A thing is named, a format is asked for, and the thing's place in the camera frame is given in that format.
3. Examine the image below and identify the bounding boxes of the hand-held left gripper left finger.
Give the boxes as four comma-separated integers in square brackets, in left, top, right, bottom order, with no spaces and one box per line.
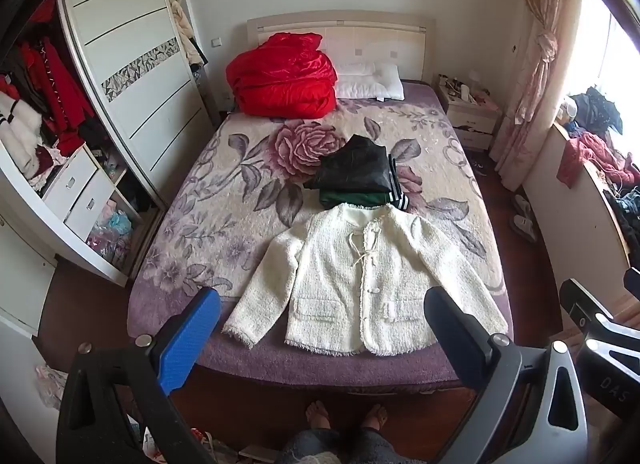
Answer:
[56,287,222,464]

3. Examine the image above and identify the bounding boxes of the black leather garment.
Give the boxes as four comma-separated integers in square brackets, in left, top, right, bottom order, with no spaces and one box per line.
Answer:
[304,134,396,195]

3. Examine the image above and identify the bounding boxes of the purple floral bed blanket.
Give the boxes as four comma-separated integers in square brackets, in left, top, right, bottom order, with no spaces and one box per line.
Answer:
[129,82,512,389]

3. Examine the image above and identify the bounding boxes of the white window counter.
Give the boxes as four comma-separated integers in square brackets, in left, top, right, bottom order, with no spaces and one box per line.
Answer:
[521,121,635,277]

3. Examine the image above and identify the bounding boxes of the white fur garment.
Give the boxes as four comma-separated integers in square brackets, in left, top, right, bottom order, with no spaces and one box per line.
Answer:
[0,89,45,181]

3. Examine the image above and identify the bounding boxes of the person's right foot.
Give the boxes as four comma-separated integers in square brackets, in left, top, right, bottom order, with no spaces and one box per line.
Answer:
[361,404,389,433]

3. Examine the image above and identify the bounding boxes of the pink cloth on floor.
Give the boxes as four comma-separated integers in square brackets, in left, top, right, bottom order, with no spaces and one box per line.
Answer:
[34,364,69,411]

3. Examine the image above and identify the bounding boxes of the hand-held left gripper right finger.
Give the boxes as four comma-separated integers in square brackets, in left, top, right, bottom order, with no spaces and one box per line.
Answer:
[423,286,588,464]

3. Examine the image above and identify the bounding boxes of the white wardrobe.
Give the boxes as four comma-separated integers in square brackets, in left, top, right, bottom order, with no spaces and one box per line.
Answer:
[0,0,213,337]

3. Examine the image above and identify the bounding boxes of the red quilt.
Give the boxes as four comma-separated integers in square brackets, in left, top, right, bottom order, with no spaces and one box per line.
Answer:
[226,32,339,120]

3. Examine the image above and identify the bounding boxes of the cream clothes hanging on wall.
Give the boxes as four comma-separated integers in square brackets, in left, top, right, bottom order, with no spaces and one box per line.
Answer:
[167,0,208,68]

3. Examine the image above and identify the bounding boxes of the beige bed headboard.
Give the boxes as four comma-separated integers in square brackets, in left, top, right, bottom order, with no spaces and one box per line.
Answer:
[246,10,436,86]

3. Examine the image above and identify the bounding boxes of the white tweed jacket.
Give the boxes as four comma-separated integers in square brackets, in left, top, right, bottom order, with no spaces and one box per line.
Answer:
[221,202,509,357]

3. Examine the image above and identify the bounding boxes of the person's left foot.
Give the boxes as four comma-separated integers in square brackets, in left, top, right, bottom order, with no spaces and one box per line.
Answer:
[306,400,332,432]

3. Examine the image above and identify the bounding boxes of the pastel folded clothes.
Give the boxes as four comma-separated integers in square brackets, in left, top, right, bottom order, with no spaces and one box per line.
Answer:
[86,199,135,271]

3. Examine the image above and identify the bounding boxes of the white pillow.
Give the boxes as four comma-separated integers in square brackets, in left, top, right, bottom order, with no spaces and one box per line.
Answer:
[374,63,405,102]
[334,62,378,99]

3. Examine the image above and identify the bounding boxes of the person's grey jeans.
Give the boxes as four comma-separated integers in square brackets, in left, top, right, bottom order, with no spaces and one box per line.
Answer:
[279,426,402,464]

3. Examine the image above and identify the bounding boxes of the person's foot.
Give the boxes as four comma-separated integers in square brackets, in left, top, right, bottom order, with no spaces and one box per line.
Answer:
[361,404,389,433]
[306,400,332,432]

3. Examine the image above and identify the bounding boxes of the white wardrobe drawer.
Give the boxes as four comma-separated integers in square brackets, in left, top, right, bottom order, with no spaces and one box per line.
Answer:
[65,171,117,241]
[42,148,99,206]

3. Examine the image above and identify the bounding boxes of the white sliding wardrobe door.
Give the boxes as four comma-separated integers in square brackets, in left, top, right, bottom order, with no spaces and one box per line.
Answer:
[55,0,212,210]

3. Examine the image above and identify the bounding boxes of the green striped garment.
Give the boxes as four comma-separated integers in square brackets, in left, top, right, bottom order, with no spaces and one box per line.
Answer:
[319,157,412,211]

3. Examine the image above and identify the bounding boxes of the pile of mixed clothes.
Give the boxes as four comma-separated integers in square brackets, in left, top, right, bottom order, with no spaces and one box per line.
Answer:
[555,87,640,250]

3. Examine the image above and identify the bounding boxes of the red hanging clothes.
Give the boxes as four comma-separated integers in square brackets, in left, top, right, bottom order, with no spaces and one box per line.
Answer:
[19,0,97,155]

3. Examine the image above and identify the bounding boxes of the pink lace curtain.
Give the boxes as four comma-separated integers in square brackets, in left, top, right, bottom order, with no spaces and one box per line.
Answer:
[487,0,584,193]

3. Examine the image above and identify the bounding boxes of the white nightstand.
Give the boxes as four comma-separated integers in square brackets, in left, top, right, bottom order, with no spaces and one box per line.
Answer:
[438,75,503,151]

